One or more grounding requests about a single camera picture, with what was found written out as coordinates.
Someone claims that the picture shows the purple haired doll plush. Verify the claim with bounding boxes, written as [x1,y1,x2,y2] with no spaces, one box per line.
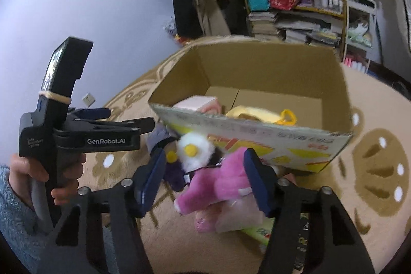
[146,123,186,192]

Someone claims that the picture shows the pink roll package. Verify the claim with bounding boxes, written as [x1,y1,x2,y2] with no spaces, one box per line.
[194,194,264,233]

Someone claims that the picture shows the green tissue pack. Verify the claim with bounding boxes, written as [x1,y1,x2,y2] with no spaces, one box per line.
[242,218,274,248]

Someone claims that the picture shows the white fluffy chick plush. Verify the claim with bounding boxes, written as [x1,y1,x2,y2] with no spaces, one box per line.
[176,132,215,173]

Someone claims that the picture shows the pink bear plush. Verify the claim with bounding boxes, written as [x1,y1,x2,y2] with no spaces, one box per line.
[174,147,252,215]

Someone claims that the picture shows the yellow dog plush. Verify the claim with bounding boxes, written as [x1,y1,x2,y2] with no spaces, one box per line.
[226,106,297,126]

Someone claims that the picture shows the pink swiss roll plush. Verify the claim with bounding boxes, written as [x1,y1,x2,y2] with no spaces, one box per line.
[173,95,222,115]

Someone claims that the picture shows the black Face tissue pack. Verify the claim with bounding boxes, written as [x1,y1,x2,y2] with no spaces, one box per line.
[292,213,309,274]

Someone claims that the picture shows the person's left hand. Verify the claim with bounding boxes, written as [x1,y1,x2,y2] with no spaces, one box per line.
[8,153,86,209]

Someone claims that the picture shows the open cardboard box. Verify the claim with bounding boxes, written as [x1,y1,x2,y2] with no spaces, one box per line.
[148,36,352,173]

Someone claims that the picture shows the light blue fleece sleeve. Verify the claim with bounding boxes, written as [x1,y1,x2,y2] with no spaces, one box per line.
[0,165,48,273]

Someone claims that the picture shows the beige trench coat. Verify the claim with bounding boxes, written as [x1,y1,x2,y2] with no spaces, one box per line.
[194,0,231,36]

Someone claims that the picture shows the stack of books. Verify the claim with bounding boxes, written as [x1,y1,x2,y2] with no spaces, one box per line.
[248,10,343,49]

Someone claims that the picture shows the white rolling cart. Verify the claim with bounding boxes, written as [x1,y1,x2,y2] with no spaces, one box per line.
[343,0,379,74]

